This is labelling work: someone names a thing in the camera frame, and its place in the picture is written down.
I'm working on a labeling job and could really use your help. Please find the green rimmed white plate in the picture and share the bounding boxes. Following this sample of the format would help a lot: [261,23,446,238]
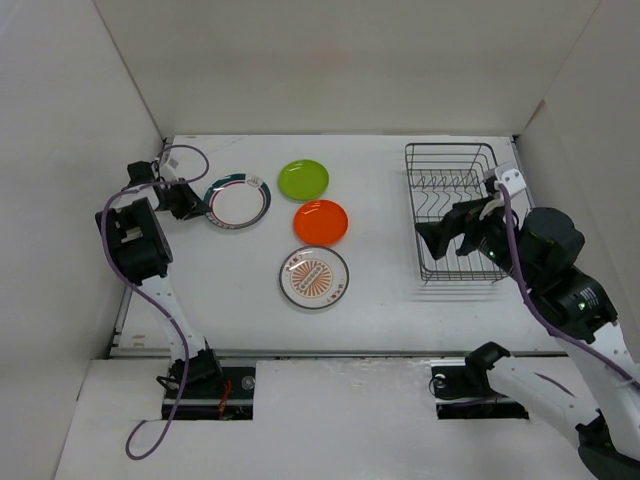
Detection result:
[203,173,272,230]

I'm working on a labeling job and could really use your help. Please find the black wire dish rack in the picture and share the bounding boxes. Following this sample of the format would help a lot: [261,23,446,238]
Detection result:
[404,137,518,283]

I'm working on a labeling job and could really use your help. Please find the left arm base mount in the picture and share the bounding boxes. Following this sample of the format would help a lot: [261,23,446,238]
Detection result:
[174,365,256,421]

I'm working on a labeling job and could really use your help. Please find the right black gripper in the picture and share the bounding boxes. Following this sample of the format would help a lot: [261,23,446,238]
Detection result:
[413,193,538,288]

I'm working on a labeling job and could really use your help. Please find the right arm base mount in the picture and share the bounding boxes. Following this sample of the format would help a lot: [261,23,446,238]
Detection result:
[429,363,529,420]

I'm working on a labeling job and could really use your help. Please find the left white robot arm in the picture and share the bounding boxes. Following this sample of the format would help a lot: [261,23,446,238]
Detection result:
[95,161,224,397]

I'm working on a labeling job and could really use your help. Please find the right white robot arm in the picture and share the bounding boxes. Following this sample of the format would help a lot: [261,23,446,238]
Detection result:
[415,198,639,479]

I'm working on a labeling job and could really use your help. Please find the orange sunburst patterned plate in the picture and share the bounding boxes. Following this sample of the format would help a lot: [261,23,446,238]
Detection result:
[278,246,350,311]

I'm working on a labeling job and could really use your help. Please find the lime green plate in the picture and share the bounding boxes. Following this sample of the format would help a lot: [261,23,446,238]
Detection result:
[278,159,330,201]

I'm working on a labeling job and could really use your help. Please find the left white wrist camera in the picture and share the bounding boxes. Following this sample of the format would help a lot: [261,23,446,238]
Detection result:
[152,154,180,182]

